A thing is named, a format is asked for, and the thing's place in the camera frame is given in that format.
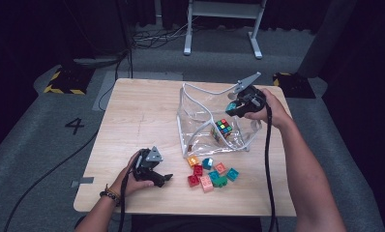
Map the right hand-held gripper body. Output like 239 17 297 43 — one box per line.
232 72 268 118

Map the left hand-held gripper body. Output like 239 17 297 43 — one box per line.
132 146 163 182

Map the multicoloured puzzle cube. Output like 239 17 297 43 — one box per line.
211 119 233 143

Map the long pink toy block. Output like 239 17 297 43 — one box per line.
199 175 214 193

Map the clear plastic bag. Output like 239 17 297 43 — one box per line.
176 81 263 159

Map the green toy block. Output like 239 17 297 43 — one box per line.
212 176 228 189

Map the person's left hand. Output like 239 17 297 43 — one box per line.
109 152 155 198

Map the person's right hand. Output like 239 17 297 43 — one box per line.
244 88 293 130

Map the black yellow striped base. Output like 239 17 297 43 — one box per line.
44 66 95 96
272 72 316 100

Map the person's dark clothing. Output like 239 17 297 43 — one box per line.
131 215 262 232

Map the grey tape piece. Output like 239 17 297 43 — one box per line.
70 176 95 189

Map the grey curtain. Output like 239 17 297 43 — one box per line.
298 0 358 79

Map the dark stand base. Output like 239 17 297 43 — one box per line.
73 55 129 70

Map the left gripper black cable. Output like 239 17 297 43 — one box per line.
117 158 140 232

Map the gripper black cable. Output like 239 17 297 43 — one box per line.
117 158 140 232
263 102 280 232

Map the beaded bracelet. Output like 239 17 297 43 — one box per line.
99 184 122 208

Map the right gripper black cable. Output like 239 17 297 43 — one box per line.
263 102 280 232

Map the white desk frame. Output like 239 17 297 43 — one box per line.
183 0 268 60

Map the long black floor cable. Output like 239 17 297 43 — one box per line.
3 129 101 232

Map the looped black floor cable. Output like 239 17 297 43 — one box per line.
98 47 133 112

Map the bundle of floor cables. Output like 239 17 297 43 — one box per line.
132 17 198 50

